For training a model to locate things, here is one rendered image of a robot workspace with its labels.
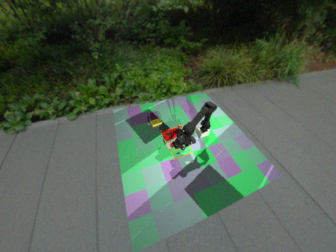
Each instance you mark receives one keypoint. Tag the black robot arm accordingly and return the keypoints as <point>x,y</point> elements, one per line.
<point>190,127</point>

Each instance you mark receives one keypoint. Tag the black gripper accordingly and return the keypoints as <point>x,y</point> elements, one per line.
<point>186,143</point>

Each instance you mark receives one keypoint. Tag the yellow sponge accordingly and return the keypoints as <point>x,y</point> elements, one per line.
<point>156,122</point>

